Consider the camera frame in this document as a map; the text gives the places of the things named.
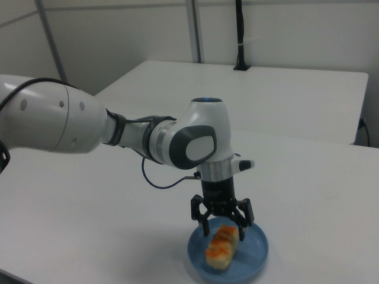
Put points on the black camera pole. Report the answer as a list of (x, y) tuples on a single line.
[(240, 29)]

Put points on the white adjacent table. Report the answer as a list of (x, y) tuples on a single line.
[(296, 97)]

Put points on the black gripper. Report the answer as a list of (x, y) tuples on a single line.
[(219, 192)]

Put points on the grey partition post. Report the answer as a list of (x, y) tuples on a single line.
[(197, 29), (50, 38)]

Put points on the blue round plate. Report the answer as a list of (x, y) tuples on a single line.
[(251, 254)]

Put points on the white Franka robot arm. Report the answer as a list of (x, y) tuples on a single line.
[(44, 118)]

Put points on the orange glazed bread loaf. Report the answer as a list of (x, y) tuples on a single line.
[(222, 248)]

